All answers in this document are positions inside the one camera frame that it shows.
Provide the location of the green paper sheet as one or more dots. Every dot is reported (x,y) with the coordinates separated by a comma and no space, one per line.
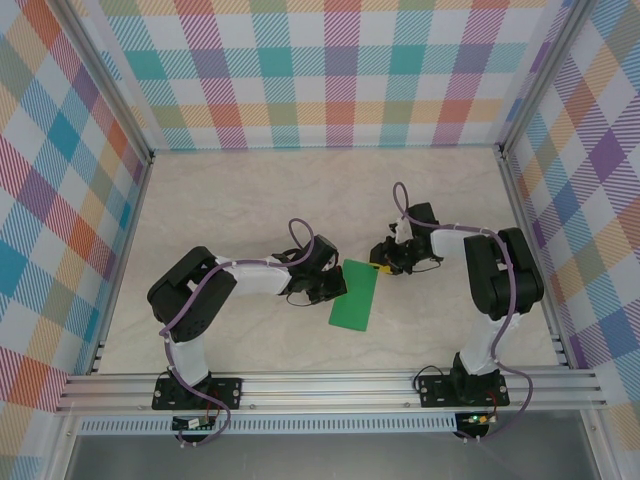
(355,300)

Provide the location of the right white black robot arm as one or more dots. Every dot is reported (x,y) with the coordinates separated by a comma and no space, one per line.
(505,280)

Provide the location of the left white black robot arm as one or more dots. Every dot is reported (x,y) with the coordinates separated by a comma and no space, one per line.
(190,295)

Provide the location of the grey metal panel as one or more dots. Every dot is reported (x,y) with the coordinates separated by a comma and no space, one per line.
(325,460)

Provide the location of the right small circuit board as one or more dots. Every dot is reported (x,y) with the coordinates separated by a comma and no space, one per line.
(477,419)

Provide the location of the small circuit board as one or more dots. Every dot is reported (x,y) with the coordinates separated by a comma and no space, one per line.
(477,419)
(192,424)

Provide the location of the left small circuit board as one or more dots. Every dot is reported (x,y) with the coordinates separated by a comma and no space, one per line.
(192,424)

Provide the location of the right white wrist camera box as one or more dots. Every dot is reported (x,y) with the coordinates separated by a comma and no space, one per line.
(402,231)

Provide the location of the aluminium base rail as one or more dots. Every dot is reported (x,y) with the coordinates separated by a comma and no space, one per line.
(325,392)

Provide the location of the right aluminium side rail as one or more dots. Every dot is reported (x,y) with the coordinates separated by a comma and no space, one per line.
(532,200)

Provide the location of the aluminium side rail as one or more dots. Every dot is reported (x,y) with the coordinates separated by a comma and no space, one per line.
(122,265)
(532,200)

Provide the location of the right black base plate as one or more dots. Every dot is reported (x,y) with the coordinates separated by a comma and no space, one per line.
(435,392)

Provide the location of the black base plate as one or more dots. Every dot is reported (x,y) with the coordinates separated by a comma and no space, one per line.
(435,392)
(225,392)

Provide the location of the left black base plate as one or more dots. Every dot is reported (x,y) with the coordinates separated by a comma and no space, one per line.
(225,392)

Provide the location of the left aluminium side rail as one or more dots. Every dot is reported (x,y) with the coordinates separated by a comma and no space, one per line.
(122,265)

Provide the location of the right aluminium frame post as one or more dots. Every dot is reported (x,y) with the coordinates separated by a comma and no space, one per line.
(545,75)

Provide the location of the aluminium frame post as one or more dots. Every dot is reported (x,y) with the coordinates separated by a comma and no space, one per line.
(105,80)
(545,75)

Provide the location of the left aluminium frame post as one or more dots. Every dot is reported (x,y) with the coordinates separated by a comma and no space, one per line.
(105,80)

